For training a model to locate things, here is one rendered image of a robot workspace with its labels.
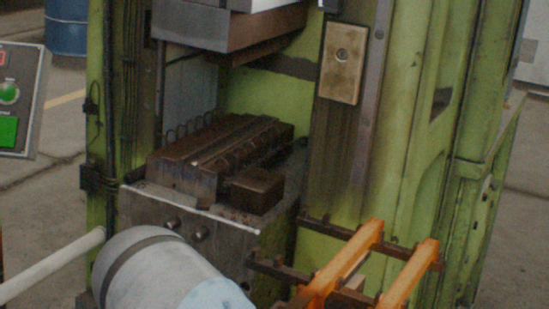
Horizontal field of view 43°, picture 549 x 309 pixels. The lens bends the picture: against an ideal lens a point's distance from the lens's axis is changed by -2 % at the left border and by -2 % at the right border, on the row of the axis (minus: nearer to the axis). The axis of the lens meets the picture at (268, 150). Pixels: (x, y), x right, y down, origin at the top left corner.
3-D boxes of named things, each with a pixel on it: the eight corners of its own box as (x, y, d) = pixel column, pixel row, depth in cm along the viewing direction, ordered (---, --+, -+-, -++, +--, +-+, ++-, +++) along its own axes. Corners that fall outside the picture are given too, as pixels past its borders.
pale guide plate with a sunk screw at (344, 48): (354, 106, 155) (365, 29, 149) (316, 96, 158) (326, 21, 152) (358, 103, 157) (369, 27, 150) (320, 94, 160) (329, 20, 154)
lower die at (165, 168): (214, 202, 165) (217, 169, 162) (144, 179, 173) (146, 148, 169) (292, 150, 200) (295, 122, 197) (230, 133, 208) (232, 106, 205)
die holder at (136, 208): (241, 391, 171) (258, 231, 154) (116, 336, 185) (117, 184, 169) (328, 288, 218) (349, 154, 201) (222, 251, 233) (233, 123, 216)
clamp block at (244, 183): (261, 218, 160) (263, 191, 158) (228, 207, 163) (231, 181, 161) (284, 199, 170) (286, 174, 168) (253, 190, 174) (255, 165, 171)
